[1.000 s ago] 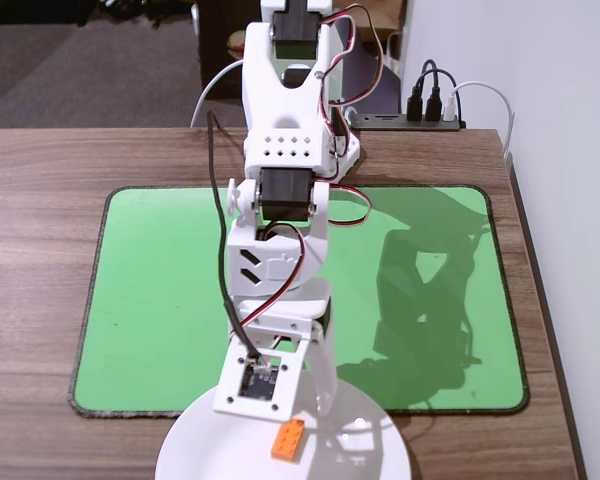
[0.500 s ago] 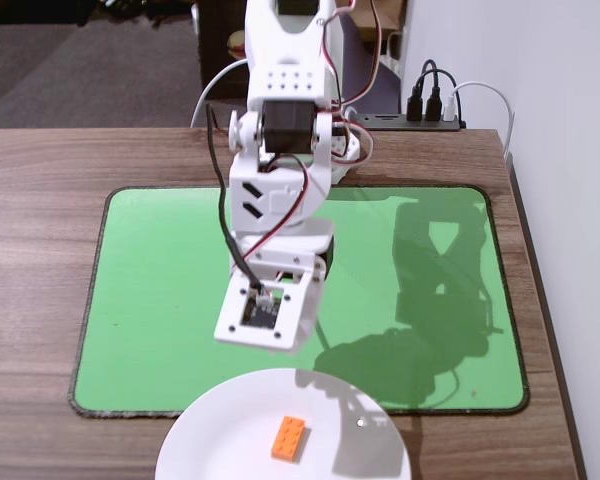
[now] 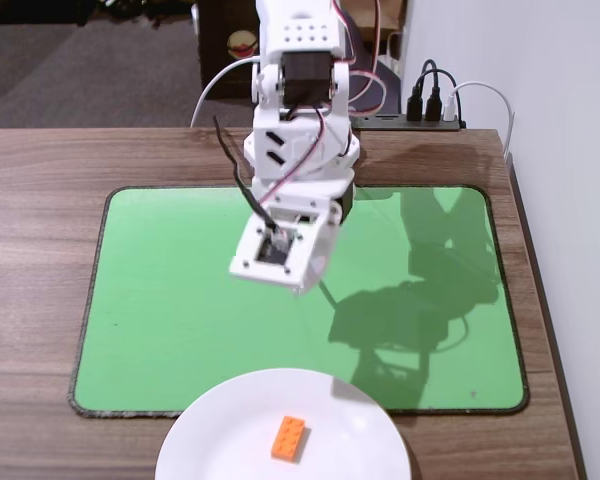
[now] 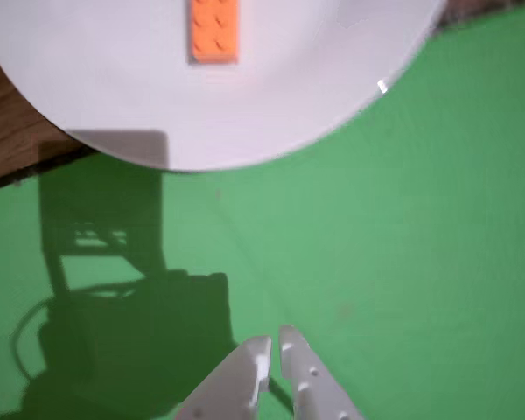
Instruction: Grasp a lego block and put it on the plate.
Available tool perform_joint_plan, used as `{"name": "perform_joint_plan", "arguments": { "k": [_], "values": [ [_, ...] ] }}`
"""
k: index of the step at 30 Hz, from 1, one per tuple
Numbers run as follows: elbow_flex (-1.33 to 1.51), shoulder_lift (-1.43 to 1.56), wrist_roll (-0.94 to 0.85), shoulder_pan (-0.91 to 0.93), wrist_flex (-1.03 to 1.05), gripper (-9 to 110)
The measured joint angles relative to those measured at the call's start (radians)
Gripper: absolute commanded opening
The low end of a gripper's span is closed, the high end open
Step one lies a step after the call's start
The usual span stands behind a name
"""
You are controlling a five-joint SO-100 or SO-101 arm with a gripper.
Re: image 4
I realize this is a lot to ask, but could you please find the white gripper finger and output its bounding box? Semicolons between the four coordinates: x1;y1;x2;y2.
174;335;273;420
277;325;365;420

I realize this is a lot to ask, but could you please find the orange lego block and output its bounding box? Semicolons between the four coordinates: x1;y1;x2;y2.
187;0;241;66

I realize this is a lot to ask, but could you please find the white round plate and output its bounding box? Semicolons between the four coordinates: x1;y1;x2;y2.
0;0;450;172

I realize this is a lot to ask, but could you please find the green mat with dark edge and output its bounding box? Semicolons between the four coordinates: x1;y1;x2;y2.
0;3;525;420

